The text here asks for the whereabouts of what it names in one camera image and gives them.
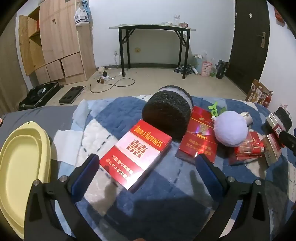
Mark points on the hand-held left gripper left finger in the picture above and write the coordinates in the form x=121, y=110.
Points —
x=85, y=176

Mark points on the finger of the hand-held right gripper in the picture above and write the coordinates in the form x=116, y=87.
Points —
x=288, y=140

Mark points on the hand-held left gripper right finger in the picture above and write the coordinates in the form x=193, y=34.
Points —
x=205, y=171

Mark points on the red gold striped cigarette pack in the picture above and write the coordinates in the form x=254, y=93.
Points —
x=272, y=150

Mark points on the silver and red cigarette pack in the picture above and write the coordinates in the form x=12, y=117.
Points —
x=274, y=126

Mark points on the plain black foam roll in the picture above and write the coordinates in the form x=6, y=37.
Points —
x=283, y=118

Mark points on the small red cigarette pack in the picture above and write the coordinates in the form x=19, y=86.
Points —
x=253, y=137
x=249, y=149

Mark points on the dark red cigarette pack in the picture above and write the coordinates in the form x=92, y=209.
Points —
x=198, y=136

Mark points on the red and white cigarette pack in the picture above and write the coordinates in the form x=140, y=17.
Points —
x=138, y=150

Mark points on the yellow plastic basin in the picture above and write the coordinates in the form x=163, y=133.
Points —
x=20, y=157

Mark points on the black foam roll grey band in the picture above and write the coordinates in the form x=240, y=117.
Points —
x=164, y=113

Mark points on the white tissue paper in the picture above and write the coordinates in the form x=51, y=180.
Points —
x=82, y=113
x=68, y=146

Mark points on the red fire extinguisher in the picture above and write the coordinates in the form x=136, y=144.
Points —
x=267, y=100

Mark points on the silver metal cup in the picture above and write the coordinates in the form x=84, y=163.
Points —
x=247, y=119

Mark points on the blue checkered blanket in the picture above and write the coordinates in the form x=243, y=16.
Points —
x=161, y=204

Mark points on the printed cardboard box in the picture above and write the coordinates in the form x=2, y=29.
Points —
x=256, y=91

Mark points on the grey bed sheet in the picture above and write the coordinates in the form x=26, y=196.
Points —
x=46, y=115

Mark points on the black foam tray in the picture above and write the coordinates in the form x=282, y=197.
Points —
x=70, y=94

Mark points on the black tool case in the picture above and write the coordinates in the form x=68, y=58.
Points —
x=39, y=93

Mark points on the black bag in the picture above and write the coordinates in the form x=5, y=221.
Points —
x=222, y=69

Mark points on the dark door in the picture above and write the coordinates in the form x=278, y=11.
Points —
x=247, y=46

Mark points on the pink plastic bag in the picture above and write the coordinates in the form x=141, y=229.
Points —
x=206, y=68

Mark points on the clear plastic bag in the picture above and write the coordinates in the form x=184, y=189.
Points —
x=199, y=60

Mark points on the beige curtain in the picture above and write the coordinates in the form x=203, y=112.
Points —
x=11, y=69

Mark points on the wooden wardrobe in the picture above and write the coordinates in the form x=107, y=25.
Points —
x=60, y=30

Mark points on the brown tape roll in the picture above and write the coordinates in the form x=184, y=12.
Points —
x=184, y=24

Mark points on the black folding table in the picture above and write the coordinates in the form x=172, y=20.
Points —
x=152, y=27

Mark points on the clear plastic bottle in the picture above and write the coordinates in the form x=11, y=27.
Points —
x=177, y=20

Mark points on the white printed plastic bag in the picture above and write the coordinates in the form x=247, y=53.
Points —
x=82, y=14

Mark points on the red wall decoration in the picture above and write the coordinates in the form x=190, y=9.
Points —
x=279, y=17

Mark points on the yellow wall outlet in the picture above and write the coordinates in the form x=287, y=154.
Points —
x=137, y=50

